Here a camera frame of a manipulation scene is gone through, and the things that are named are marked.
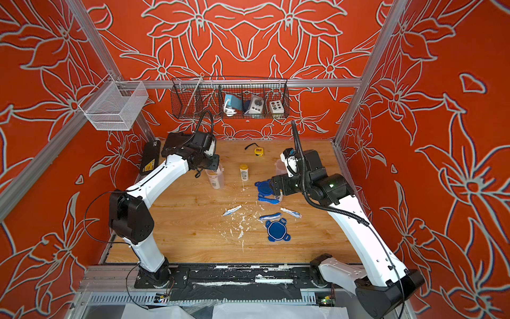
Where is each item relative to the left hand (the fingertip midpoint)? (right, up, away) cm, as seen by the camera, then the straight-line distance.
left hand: (215, 160), depth 89 cm
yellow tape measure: (+21, +5, +24) cm, 32 cm away
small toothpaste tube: (+8, -23, +1) cm, 24 cm away
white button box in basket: (+29, +26, +6) cm, 39 cm away
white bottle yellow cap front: (-1, -10, +4) cm, 10 cm away
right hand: (+26, -7, -19) cm, 33 cm away
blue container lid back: (+23, -14, +9) cm, 29 cm away
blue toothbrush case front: (+25, -26, -1) cm, 36 cm away
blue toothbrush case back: (+25, -19, +4) cm, 32 cm away
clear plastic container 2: (+31, -4, +6) cm, 32 cm away
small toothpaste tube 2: (+35, -25, +1) cm, 43 cm away
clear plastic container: (+2, -5, +2) cm, 6 cm away
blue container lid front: (+28, -31, -3) cm, 42 cm away
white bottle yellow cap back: (+13, -4, +6) cm, 15 cm away
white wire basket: (-49, +26, +3) cm, 55 cm away
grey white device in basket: (+19, +26, +1) cm, 32 cm away
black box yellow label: (-42, +2, +23) cm, 48 cm away
